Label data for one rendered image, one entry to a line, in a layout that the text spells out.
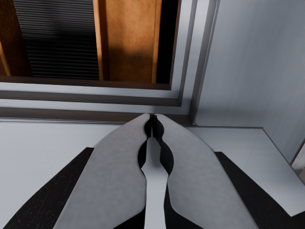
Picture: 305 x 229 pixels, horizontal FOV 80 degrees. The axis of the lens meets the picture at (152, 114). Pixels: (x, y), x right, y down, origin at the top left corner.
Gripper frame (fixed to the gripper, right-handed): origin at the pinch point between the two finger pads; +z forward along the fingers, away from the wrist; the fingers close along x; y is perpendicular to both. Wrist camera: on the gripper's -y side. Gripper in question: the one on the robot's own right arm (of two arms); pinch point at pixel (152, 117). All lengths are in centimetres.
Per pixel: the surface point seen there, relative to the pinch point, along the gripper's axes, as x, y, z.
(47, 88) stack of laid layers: -8.6, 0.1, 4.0
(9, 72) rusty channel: -19.1, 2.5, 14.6
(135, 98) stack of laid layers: -1.3, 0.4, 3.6
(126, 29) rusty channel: -3.5, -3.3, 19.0
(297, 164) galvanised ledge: 34.5, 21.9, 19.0
